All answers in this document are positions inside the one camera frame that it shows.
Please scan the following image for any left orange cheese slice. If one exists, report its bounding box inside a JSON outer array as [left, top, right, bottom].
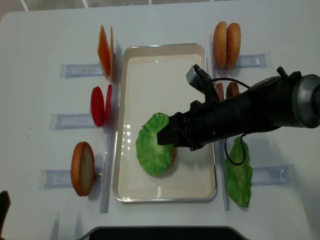
[[97, 25, 111, 80]]

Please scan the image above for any clear holder lettuce row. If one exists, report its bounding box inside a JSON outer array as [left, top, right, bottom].
[[252, 164, 298, 187]]

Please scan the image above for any red tomato slice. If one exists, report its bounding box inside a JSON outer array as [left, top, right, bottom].
[[104, 84, 112, 125], [90, 86, 105, 127]]

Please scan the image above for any clear holder bun row right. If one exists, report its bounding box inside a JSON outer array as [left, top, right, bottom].
[[216, 51, 273, 71]]

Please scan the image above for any brown meat patty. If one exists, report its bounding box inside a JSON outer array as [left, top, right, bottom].
[[226, 81, 240, 99], [215, 82, 225, 102]]

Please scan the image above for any brown object at left edge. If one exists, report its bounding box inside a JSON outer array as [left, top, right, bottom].
[[0, 190, 11, 235]]

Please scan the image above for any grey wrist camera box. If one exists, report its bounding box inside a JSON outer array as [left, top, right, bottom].
[[186, 64, 211, 94]]

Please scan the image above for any clear holder bun row left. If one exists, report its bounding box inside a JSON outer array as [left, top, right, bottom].
[[38, 168, 104, 190]]

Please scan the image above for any white rectangular metal tray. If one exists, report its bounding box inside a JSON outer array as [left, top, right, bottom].
[[112, 43, 217, 202]]

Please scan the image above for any clear right long rail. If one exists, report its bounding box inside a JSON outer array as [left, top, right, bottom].
[[210, 33, 231, 211]]

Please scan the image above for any left red tomato slice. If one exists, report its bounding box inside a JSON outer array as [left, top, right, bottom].
[[90, 86, 105, 127]]

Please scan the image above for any black base bottom edge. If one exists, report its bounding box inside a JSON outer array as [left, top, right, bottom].
[[89, 227, 244, 240]]

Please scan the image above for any right red tomato slice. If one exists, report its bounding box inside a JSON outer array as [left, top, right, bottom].
[[104, 84, 112, 125]]

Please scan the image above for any round bun slice on tray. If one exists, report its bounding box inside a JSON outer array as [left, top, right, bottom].
[[168, 147, 177, 167]]

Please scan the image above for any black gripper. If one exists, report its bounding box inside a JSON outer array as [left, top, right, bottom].
[[157, 83, 219, 151]]

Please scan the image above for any right brown meat patty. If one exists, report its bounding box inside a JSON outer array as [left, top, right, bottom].
[[226, 81, 240, 99]]

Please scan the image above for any clear holder bun row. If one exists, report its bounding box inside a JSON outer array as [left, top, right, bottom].
[[38, 168, 104, 190], [216, 51, 273, 71]]

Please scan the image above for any bun half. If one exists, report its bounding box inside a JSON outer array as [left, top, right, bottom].
[[213, 21, 227, 68], [225, 22, 241, 69]]

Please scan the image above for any right top bun half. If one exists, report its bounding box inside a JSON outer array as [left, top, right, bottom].
[[225, 22, 241, 69]]

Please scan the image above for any left top bun half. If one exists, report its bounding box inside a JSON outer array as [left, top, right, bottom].
[[213, 21, 227, 68]]

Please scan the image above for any left brown meat patty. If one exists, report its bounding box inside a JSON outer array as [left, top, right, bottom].
[[215, 82, 225, 102]]

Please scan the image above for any clear holder tomato row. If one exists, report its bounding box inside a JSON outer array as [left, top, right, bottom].
[[49, 113, 97, 130]]

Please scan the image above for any green lettuce leaf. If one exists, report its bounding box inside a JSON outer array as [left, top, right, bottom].
[[135, 112, 174, 176], [224, 134, 253, 208]]

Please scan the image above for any standing bun slice left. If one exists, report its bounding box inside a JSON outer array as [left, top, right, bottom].
[[70, 141, 95, 197]]

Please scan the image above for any clear holder cheese row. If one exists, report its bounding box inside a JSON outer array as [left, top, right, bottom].
[[59, 64, 105, 79]]

